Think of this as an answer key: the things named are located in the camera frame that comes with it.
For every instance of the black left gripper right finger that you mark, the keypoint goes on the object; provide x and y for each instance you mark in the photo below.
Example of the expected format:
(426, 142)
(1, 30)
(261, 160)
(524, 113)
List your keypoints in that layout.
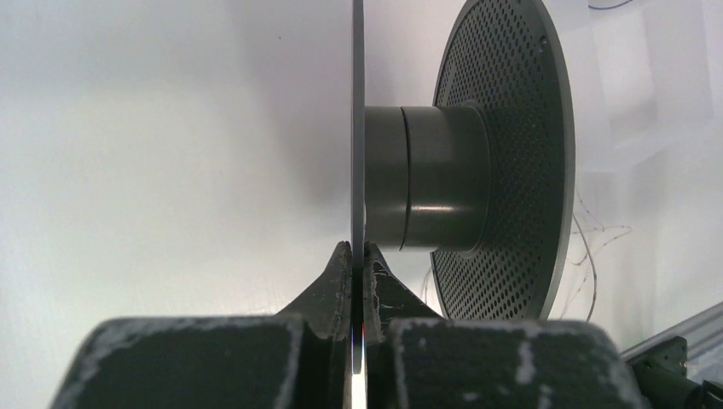
(417, 359)

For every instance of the dark grey perforated spool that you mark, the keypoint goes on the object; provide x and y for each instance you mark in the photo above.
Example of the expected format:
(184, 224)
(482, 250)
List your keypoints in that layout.
(469, 199)

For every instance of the clear plastic two-compartment tray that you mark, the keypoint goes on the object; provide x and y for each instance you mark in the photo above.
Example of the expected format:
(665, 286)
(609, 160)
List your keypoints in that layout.
(643, 75)

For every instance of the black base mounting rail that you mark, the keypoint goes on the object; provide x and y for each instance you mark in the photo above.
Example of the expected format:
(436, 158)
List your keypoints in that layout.
(661, 375)

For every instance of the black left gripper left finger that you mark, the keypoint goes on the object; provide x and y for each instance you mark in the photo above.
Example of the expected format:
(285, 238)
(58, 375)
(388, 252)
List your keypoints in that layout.
(299, 357)

